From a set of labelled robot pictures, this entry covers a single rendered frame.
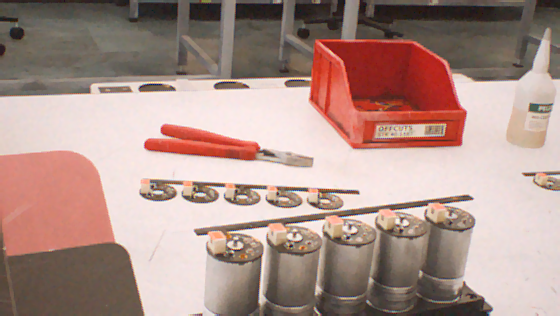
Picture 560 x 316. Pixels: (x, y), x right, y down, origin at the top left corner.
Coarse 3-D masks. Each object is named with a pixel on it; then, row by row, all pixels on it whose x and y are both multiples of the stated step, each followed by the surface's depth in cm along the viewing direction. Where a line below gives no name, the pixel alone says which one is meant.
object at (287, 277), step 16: (272, 256) 34; (288, 256) 34; (304, 256) 34; (272, 272) 35; (288, 272) 34; (304, 272) 34; (272, 288) 35; (288, 288) 35; (304, 288) 35; (272, 304) 35; (288, 304) 35; (304, 304) 35
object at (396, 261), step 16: (400, 224) 37; (384, 240) 37; (400, 240) 36; (416, 240) 36; (384, 256) 37; (400, 256) 37; (416, 256) 37; (384, 272) 37; (400, 272) 37; (416, 272) 37; (368, 288) 38; (384, 288) 37; (400, 288) 37; (384, 304) 38; (400, 304) 38
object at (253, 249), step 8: (232, 240) 34; (240, 240) 34; (248, 240) 34; (256, 240) 35; (208, 248) 34; (248, 248) 34; (256, 248) 34; (216, 256) 33; (224, 256) 33; (232, 256) 33; (248, 256) 33; (256, 256) 33
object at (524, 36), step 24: (288, 0) 341; (528, 0) 387; (288, 24) 345; (528, 24) 391; (288, 48) 350; (552, 48) 374; (288, 72) 354; (456, 72) 314; (480, 72) 318; (504, 72) 322; (552, 72) 331
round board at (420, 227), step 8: (376, 216) 38; (408, 216) 38; (416, 216) 38; (376, 224) 37; (416, 224) 37; (424, 224) 37; (384, 232) 37; (392, 232) 36; (400, 232) 36; (416, 232) 37; (424, 232) 37
